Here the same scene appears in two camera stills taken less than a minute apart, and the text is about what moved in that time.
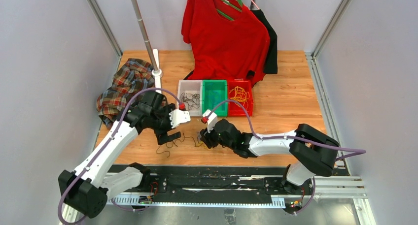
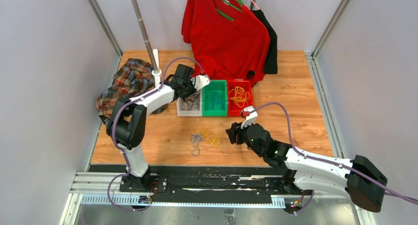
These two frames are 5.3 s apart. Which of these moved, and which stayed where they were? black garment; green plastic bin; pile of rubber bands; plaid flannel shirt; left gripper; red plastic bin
Moved: left gripper; pile of rubber bands
Stayed: green plastic bin; red plastic bin; plaid flannel shirt; black garment
